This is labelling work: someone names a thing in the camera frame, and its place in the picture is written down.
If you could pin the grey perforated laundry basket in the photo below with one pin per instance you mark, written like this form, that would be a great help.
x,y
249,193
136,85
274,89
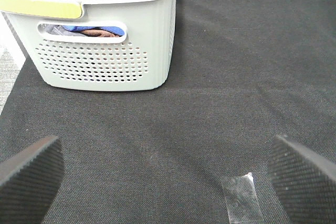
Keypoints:
x,y
137,60

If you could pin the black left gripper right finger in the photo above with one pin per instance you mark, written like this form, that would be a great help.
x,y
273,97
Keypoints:
x,y
303,180

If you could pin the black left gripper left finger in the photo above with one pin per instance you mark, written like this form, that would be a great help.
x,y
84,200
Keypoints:
x,y
30,181

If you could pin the black table cloth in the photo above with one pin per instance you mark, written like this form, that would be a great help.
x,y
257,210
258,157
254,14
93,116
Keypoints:
x,y
242,71

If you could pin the grey towel in basket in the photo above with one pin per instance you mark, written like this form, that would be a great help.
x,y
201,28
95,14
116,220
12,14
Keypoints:
x,y
56,30

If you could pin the brown towel in basket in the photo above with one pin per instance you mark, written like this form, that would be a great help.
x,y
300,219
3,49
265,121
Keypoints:
x,y
98,33

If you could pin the clear tape strip centre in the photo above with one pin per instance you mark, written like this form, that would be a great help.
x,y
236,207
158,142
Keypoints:
x,y
241,199

